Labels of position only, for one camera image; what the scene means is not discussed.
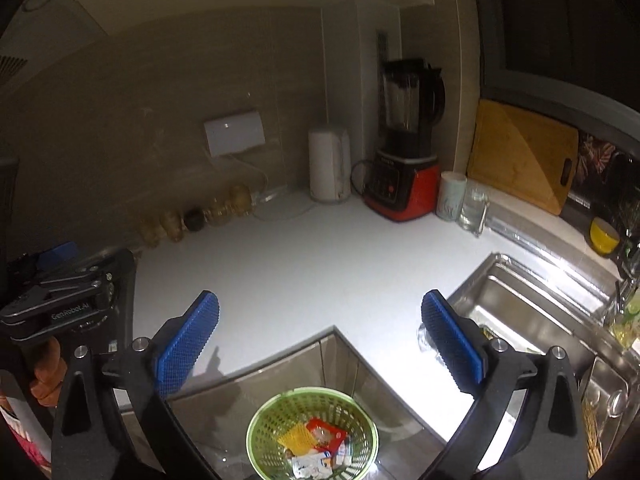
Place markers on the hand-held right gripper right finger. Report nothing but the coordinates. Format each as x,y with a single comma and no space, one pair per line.
452,345

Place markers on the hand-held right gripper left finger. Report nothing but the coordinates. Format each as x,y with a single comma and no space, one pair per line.
187,345

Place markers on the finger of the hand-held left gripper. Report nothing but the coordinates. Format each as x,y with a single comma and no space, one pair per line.
57,254

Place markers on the green plastic basket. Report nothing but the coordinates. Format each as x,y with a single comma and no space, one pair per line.
265,420

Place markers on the yellow foam fruit net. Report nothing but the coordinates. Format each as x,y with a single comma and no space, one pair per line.
295,437

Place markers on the red snack packet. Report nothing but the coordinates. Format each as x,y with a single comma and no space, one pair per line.
324,432

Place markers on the large white tissue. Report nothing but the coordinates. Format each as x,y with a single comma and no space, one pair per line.
310,467

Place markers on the person's left hand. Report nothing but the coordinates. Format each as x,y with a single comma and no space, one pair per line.
47,370

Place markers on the amber glass cup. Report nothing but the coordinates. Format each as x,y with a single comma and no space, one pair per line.
172,227
220,212
150,235
241,199

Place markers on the stainless steel sink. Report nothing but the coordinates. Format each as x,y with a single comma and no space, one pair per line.
540,305

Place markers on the dark brown cup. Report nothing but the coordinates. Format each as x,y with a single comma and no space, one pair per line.
194,221

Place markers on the clear glass mug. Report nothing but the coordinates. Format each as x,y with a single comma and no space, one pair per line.
472,212

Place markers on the person's patterned clothing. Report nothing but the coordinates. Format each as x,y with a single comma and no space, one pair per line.
20,440

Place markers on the white mug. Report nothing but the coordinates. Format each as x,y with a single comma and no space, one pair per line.
450,197

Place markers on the bamboo skewer bundle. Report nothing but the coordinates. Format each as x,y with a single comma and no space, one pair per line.
592,440

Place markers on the black red blender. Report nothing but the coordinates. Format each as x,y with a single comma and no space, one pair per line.
400,180

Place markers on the steel faucet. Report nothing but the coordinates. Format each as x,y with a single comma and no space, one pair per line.
620,295

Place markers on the glass jar with plant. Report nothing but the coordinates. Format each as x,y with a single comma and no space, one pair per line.
627,320

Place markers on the yellow bowl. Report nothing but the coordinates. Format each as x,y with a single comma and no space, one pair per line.
604,237

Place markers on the wooden cutting board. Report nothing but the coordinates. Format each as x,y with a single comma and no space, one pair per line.
520,155

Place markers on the white electric kettle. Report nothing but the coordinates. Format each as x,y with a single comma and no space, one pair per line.
327,165

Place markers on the round ceiling light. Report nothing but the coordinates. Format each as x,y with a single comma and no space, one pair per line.
40,0

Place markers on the white wall socket panel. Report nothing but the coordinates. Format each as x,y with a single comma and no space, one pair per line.
234,134

